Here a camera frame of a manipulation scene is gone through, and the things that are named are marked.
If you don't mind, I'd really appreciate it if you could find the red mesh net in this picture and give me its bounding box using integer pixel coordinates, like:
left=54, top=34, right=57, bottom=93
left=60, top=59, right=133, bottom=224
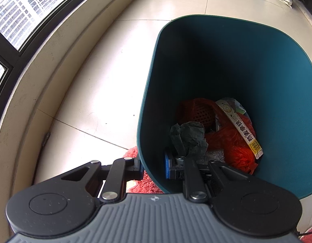
left=179, top=97, right=217, bottom=130

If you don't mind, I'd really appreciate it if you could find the red fluffy rug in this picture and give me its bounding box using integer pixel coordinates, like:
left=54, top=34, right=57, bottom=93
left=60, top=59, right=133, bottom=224
left=122, top=147, right=312, bottom=243

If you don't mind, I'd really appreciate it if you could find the crumpled green paper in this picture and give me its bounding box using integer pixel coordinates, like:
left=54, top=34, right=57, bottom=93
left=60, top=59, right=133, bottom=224
left=170, top=121, right=208, bottom=159

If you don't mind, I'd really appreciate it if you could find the teal plastic trash bin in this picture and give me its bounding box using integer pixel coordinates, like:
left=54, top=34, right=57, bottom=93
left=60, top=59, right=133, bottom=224
left=136, top=15, right=312, bottom=200

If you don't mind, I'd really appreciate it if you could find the black framed window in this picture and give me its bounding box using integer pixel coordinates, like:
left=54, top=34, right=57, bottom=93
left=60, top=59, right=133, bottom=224
left=0, top=0, right=113, bottom=132

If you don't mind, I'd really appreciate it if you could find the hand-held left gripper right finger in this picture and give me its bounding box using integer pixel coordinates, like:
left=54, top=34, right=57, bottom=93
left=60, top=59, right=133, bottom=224
left=164, top=150, right=250, bottom=204

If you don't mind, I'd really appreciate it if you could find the white and yellow snack packet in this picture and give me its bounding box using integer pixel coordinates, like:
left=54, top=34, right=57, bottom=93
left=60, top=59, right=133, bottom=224
left=216, top=99, right=264, bottom=160

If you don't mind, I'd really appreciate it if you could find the red plastic bag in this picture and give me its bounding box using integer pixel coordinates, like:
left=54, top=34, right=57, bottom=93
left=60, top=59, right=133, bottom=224
left=205, top=101, right=258, bottom=175

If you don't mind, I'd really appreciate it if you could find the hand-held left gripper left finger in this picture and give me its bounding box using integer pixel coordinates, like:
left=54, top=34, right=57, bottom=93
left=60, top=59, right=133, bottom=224
left=60, top=157, right=144, bottom=203

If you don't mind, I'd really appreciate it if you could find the grey plastic wrap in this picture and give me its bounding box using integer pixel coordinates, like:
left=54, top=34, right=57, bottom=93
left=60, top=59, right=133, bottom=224
left=206, top=149, right=225, bottom=163

